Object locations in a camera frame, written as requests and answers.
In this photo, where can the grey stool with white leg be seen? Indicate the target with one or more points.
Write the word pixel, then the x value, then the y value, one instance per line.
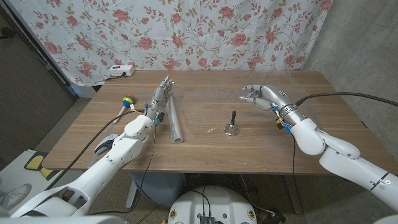
pixel 158 186

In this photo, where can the grey table leg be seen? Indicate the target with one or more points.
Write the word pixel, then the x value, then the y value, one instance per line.
pixel 293 196

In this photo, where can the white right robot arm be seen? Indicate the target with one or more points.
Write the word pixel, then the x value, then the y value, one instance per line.
pixel 342 155

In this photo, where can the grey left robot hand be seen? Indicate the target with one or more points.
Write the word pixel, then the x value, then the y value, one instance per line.
pixel 160 98

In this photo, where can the black power adapter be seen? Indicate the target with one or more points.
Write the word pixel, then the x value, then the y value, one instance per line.
pixel 275 218

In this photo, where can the white shoe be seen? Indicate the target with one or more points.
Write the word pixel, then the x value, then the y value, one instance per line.
pixel 15 196

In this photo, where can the clear cling film roll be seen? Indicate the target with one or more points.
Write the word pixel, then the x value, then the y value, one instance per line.
pixel 174 123

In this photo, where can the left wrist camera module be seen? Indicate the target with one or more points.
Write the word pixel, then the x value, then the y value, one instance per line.
pixel 159 118

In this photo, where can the floral rose backdrop cloth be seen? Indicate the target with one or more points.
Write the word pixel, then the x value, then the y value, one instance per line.
pixel 186 31

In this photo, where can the white power strip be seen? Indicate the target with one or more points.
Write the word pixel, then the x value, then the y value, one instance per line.
pixel 122 70

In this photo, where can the black door frame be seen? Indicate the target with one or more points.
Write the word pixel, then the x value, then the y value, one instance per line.
pixel 40 53

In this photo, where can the grey flat strip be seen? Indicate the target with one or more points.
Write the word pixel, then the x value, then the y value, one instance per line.
pixel 109 130

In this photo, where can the small white scrap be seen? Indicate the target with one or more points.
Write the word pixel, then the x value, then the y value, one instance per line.
pixel 211 130

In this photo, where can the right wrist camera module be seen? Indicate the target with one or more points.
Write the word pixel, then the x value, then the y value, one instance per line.
pixel 283 124

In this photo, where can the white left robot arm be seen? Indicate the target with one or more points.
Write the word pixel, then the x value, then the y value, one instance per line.
pixel 102 169

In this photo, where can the white and black gamepad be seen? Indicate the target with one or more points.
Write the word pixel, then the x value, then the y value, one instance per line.
pixel 105 144

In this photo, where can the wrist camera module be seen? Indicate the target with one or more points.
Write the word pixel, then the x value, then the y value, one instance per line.
pixel 283 124
pixel 159 118

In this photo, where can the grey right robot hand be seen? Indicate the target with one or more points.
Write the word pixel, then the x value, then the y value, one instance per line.
pixel 276 98

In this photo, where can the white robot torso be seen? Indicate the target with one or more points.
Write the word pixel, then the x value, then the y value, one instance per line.
pixel 217 205

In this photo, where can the colourful striped wooden maraca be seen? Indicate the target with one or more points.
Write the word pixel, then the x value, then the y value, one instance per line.
pixel 128 100

